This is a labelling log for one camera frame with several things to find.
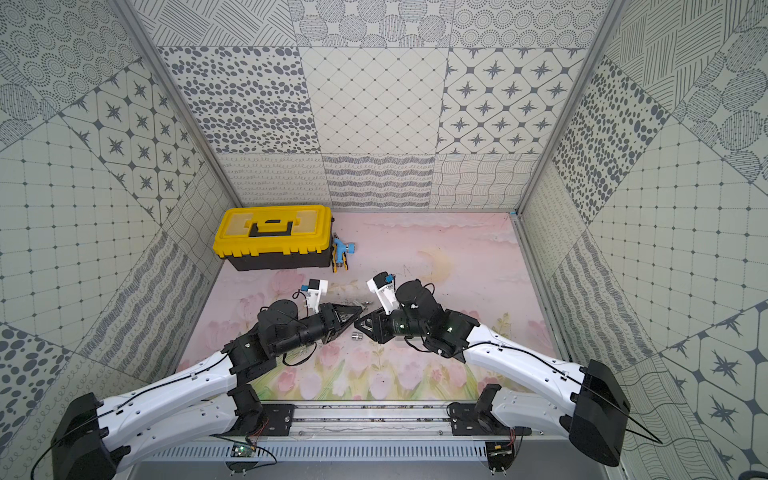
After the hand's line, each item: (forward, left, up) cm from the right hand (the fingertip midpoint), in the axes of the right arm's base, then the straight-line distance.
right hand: (361, 324), depth 71 cm
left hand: (+2, -1, +6) cm, 6 cm away
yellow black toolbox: (+28, +30, -1) cm, 41 cm away
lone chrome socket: (+4, +3, -17) cm, 17 cm away
